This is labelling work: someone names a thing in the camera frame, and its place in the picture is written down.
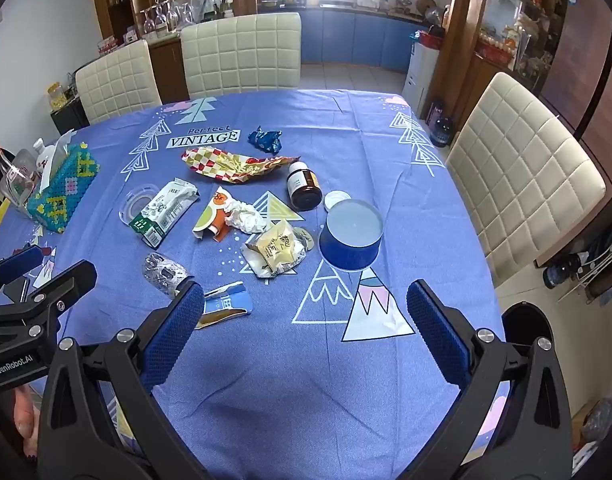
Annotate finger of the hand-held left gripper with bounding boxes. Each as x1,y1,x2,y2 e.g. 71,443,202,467
0,245,44,292
0,260,97,333

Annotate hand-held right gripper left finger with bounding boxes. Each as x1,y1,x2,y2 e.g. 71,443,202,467
36,282,207,480

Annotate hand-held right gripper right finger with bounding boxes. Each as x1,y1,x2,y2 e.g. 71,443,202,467
406,280,573,480

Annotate orange green paper packet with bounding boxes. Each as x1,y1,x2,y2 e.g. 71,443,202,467
193,186,237,243

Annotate black trash bin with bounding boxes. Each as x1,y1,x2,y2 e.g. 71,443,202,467
501,301,559,356

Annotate person's left hand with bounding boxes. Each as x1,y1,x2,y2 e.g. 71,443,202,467
13,386,40,461

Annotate blue white torn packet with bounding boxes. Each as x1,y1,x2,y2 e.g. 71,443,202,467
196,281,254,330

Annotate clear crumpled plastic wrapper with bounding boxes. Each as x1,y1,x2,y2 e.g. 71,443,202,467
143,252,194,297

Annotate beaded tissue box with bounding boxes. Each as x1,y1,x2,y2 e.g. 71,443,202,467
26,142,97,233

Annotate glass bottle with red cap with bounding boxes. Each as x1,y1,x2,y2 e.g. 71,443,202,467
0,135,36,208

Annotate clear plastic lid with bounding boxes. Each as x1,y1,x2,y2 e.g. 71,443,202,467
118,184,159,223

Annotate white bottle with red label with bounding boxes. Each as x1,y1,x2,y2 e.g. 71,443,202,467
33,138,54,176

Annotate green white drink carton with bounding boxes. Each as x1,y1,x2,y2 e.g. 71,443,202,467
129,178,199,250

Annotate blue paper bowl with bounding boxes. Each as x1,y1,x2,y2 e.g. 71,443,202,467
319,199,385,272

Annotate pale yellow snack wrapper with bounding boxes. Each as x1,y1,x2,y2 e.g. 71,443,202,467
242,219,307,279

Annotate blue printed tablecloth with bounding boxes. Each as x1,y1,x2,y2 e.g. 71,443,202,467
0,87,512,480

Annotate dark bottle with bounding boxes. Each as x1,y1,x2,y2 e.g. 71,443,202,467
543,252,589,289

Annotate black side cabinet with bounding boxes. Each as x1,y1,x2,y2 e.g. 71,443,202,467
50,95,91,136

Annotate white round bottle cap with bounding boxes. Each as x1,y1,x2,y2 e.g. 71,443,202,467
324,190,353,212

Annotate yellow jar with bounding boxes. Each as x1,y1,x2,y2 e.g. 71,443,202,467
46,82,69,111

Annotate red gold checkered wrapper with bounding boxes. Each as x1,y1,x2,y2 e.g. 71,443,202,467
181,146,301,183

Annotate clear plastic bag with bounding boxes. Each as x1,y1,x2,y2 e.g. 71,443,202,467
581,387,612,443

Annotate brown glass bottle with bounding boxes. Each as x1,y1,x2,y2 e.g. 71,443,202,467
287,161,323,212

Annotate purple water jug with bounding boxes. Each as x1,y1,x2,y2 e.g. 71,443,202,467
428,97,455,148

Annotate small cream padded chair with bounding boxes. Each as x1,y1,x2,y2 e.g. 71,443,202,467
74,39,163,126

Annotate blue foil candy wrapper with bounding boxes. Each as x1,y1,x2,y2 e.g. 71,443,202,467
248,126,283,153

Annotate white floor appliance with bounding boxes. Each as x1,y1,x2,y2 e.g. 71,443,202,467
402,42,439,106

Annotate wooden glass cabinet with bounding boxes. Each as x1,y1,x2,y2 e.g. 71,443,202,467
88,0,187,103

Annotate wide cream padded chair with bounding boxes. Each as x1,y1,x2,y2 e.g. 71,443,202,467
180,12,303,101

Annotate blue kitchen counter cabinets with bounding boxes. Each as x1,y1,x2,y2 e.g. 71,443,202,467
258,5,431,73

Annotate wooden display cabinet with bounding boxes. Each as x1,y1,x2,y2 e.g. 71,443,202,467
426,0,587,131

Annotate wire rack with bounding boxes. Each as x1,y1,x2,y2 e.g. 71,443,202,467
576,232,612,303

